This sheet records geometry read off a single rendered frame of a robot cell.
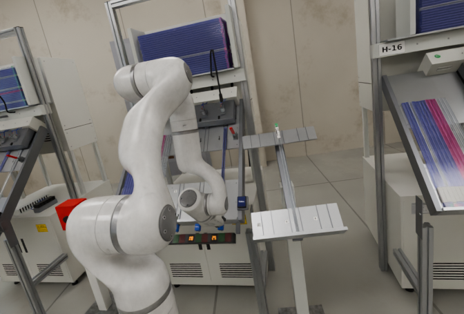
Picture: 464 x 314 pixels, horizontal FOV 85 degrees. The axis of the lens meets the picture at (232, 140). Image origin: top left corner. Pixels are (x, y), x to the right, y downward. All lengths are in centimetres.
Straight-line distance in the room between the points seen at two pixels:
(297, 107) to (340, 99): 65
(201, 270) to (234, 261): 24
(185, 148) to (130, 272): 40
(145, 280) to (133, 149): 28
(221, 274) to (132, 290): 124
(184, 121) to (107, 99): 362
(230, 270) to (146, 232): 131
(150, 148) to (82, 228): 20
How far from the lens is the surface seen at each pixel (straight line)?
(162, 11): 416
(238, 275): 180
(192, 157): 85
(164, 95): 66
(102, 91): 444
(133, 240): 53
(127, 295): 63
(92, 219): 58
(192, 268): 186
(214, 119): 142
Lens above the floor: 132
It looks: 13 degrees down
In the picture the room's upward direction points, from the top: 10 degrees counter-clockwise
